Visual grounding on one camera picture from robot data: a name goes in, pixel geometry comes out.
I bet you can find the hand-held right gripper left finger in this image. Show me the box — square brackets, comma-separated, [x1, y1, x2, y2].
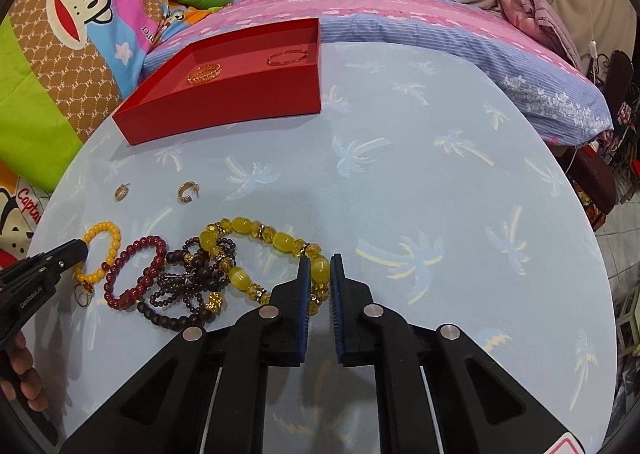
[60, 254, 313, 454]

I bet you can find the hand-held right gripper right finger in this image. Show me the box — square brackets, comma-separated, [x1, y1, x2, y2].
[329, 253, 586, 454]

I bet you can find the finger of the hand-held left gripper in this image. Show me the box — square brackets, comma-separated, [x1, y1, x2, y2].
[0, 239, 92, 287]
[0, 273, 60, 351]

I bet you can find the dark red bead bracelet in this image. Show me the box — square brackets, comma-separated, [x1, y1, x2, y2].
[103, 236, 168, 311]

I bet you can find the small yellow bead bracelet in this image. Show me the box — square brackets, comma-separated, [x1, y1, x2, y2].
[73, 220, 122, 308]

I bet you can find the large yellow bead bracelet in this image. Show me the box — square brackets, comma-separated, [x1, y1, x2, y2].
[199, 216, 332, 319]

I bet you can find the purple small bead necklace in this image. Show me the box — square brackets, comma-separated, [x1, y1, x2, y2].
[150, 235, 237, 315]

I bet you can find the dark brown bead bracelet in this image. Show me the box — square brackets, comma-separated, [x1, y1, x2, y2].
[136, 279, 227, 333]

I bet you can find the wide gold hoop earring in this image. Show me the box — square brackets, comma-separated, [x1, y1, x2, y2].
[177, 179, 202, 203]

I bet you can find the red jewelry tray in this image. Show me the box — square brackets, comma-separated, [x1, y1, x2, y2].
[111, 18, 322, 147]

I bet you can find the person's left hand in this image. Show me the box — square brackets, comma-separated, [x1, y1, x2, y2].
[0, 328, 49, 412]

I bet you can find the cartoon monkey printed blanket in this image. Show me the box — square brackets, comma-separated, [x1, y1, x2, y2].
[0, 0, 193, 280]

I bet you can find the thin gold bangle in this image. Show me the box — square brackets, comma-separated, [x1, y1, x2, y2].
[266, 49, 309, 68]

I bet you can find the white plastic stool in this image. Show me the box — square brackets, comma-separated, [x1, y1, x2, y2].
[614, 284, 640, 360]

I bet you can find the pink and blue floral pillow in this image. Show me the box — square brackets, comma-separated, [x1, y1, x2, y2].
[141, 0, 615, 148]

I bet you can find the pink quilted cloth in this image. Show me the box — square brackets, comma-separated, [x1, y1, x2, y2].
[500, 0, 585, 72]

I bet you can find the gold chain bracelet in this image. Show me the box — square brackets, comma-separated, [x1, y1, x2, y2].
[187, 62, 222, 86]

